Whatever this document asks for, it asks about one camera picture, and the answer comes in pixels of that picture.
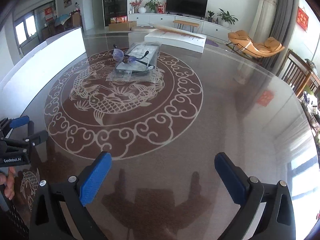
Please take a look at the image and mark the red flowers in vase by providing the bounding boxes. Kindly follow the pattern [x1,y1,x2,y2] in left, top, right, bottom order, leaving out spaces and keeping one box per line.
[130,0,143,13]

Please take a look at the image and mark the white flat box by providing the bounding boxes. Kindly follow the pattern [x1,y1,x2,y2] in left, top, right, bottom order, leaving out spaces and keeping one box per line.
[144,24,207,53]

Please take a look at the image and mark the cardboard box on floor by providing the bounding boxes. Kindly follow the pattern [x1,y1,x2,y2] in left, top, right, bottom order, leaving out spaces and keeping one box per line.
[108,21,137,31]

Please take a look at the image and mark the green potted plant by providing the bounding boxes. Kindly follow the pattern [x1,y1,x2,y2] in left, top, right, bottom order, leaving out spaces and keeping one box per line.
[217,8,238,28]
[145,0,161,13]

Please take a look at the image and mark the orange lounge chair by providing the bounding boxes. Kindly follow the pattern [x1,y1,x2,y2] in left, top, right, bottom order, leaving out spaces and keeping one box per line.
[227,30,285,59]

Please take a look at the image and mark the green potted plant left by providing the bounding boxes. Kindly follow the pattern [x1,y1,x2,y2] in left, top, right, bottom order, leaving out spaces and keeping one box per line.
[145,0,161,13]

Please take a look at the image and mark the white standing air conditioner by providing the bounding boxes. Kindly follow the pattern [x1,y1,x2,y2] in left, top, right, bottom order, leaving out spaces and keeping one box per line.
[249,0,278,43]

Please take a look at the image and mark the grey curtain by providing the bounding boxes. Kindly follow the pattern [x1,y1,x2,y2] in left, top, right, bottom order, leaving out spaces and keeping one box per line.
[263,0,299,74]

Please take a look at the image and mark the clear plastic packet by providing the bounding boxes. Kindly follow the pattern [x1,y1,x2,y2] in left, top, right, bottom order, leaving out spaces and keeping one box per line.
[106,42,162,83]

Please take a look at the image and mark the black television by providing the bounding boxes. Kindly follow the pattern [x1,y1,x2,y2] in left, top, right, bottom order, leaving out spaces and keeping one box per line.
[166,0,208,17]

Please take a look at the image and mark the glasses with black cord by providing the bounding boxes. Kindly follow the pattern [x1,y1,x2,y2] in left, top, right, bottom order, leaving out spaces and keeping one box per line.
[112,44,149,66]

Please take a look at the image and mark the green potted plant right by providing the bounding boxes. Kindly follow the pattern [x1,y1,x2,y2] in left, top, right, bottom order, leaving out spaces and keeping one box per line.
[217,8,238,28]

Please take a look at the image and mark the person's left hand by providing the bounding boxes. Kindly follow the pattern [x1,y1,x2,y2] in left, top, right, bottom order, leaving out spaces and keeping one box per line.
[0,167,16,200]

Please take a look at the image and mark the wooden dining chair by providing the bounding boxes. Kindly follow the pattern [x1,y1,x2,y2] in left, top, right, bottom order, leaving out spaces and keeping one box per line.
[278,49,319,99]

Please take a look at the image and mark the red wall decoration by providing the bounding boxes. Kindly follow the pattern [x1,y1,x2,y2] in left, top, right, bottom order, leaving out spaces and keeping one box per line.
[296,7,309,31]

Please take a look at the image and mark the wooden bench stool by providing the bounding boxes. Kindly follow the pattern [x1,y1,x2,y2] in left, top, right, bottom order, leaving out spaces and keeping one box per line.
[173,20,200,33]

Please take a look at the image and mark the large white storage box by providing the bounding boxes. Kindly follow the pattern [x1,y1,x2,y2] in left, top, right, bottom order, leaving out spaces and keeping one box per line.
[1,28,86,106]

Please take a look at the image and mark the white tv cabinet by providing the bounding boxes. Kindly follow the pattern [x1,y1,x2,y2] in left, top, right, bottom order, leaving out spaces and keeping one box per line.
[127,13,232,42]

